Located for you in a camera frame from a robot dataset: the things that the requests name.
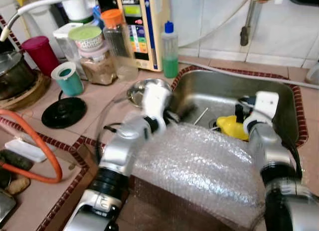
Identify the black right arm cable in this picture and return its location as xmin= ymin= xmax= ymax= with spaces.
xmin=282 ymin=136 xmax=305 ymax=179

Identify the orange hose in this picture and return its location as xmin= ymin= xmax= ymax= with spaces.
xmin=0 ymin=109 xmax=64 ymax=184

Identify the teal cup white rim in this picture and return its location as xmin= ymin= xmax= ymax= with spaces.
xmin=51 ymin=62 xmax=84 ymax=97

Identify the white ionizer spout hose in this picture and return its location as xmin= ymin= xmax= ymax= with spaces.
xmin=0 ymin=0 xmax=108 ymax=42

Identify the clear bubble wrap sheet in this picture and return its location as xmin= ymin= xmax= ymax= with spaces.
xmin=131 ymin=122 xmax=267 ymax=229

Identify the yellow plastic cup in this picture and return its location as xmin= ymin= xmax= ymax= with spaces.
xmin=216 ymin=115 xmax=250 ymax=141

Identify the flat white box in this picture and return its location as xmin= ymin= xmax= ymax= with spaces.
xmin=4 ymin=139 xmax=48 ymax=163

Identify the white plastic jug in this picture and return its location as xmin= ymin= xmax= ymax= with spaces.
xmin=59 ymin=0 xmax=98 ymax=22

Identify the round steel plate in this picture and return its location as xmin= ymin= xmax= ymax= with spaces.
xmin=126 ymin=78 xmax=172 ymax=108

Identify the dark steel pot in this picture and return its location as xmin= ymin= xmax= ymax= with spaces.
xmin=0 ymin=51 xmax=36 ymax=101

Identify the white flexible hose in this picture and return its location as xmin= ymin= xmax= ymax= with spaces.
xmin=177 ymin=0 xmax=255 ymax=48

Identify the clear pitcher orange lid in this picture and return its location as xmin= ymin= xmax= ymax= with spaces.
xmin=101 ymin=8 xmax=139 ymax=81

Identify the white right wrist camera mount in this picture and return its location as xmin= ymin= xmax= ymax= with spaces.
xmin=248 ymin=91 xmax=280 ymax=127

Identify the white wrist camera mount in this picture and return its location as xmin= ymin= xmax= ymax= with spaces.
xmin=141 ymin=83 xmax=172 ymax=123
xmin=248 ymin=91 xmax=280 ymax=127

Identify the grey hose along counter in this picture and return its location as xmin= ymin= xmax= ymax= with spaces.
xmin=177 ymin=58 xmax=319 ymax=88

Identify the green liquid bottle blue cap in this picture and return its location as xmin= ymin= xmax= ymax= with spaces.
xmin=161 ymin=21 xmax=179 ymax=79

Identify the clear plastic container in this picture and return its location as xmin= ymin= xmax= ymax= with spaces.
xmin=52 ymin=23 xmax=83 ymax=62

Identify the thin metal stick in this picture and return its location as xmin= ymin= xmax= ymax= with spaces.
xmin=193 ymin=108 xmax=210 ymax=125

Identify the clear jar brown powder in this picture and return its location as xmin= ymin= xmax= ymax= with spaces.
xmin=79 ymin=42 xmax=118 ymax=86

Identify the patterned bowl green lid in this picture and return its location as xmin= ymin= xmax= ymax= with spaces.
xmin=68 ymin=25 xmax=104 ymax=51

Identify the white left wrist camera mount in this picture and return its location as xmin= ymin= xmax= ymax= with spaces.
xmin=141 ymin=83 xmax=172 ymax=123

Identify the maroon plastic cup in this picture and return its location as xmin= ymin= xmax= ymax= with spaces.
xmin=21 ymin=36 xmax=61 ymax=77

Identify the dark scouring pad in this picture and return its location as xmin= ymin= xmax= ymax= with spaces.
xmin=0 ymin=150 xmax=34 ymax=172

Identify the beige water ionizer machine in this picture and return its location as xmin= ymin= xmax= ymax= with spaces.
xmin=116 ymin=0 xmax=171 ymax=72

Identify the black round lid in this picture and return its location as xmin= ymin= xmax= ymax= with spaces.
xmin=41 ymin=91 xmax=88 ymax=129

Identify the round wooden trivet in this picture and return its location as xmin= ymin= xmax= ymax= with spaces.
xmin=0 ymin=72 xmax=52 ymax=111

